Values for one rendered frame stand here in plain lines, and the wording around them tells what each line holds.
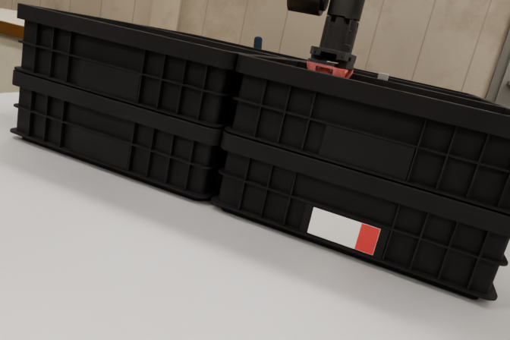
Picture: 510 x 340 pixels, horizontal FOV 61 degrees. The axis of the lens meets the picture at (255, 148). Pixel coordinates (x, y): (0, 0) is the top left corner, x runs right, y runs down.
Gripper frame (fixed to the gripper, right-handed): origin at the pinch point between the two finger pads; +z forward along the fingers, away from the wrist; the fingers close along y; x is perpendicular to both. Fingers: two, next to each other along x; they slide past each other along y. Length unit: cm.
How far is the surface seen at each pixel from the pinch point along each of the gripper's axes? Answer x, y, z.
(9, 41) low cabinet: -189, -101, 17
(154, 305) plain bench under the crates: -2.7, 45.0, 17.6
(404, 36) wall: -3, -316, -40
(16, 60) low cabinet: -184, -101, 26
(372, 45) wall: -26, -316, -28
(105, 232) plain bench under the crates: -14.8, 36.9, 17.4
